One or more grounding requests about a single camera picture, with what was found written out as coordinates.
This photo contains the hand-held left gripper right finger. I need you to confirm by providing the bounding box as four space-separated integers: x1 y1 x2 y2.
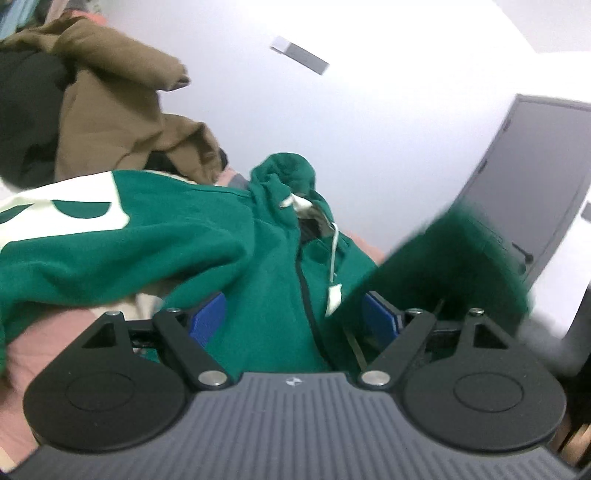
359 291 509 389

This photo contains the patchwork quilt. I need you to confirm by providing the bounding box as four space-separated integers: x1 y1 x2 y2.
0 166 386 467

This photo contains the grey wall switch panel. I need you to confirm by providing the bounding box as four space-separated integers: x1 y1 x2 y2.
285 42 331 75

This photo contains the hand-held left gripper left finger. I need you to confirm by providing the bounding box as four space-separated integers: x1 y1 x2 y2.
81 292 230 391

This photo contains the black garment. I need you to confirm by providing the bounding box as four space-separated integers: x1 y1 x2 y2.
0 50 70 189

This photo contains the brown garment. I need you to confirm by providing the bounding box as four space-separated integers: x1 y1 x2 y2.
0 16 228 186

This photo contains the green hoodie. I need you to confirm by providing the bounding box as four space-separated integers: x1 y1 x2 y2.
0 152 532 376

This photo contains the grey door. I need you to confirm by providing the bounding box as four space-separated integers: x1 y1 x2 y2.
450 93 591 289

